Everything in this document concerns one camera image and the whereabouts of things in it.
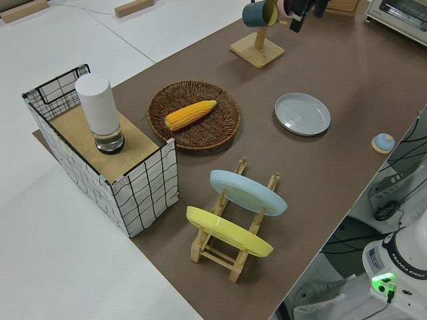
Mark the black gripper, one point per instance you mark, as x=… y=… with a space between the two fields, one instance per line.
x=302 y=6

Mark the gray round plate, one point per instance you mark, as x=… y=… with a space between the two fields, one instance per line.
x=302 y=115

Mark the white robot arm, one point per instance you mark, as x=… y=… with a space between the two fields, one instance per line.
x=410 y=240

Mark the light blue plate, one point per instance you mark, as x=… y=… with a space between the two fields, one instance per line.
x=247 y=193

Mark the yellow plate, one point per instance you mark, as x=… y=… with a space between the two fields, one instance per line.
x=227 y=231

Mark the wooden plate rack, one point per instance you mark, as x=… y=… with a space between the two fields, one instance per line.
x=218 y=256

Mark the pink mug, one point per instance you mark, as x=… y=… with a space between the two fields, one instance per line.
x=283 y=8

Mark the teal mug yellow inside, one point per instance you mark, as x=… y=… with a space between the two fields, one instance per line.
x=255 y=15

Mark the wooden mug tree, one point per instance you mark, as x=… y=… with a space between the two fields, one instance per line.
x=257 y=53

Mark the cream toaster oven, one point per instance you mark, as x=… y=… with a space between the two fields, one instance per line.
x=397 y=18

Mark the small blue dome bell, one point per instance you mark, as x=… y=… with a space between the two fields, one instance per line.
x=383 y=142

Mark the yellow corn cob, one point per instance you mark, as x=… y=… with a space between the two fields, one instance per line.
x=190 y=115

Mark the brown wicker basket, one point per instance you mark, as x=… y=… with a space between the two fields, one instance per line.
x=207 y=133

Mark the brown table mat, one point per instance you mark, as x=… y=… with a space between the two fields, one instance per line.
x=300 y=183

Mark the wooden block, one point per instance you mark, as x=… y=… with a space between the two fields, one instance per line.
x=23 y=10
x=131 y=8

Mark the white cylinder glass base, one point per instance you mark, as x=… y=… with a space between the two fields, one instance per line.
x=96 y=106

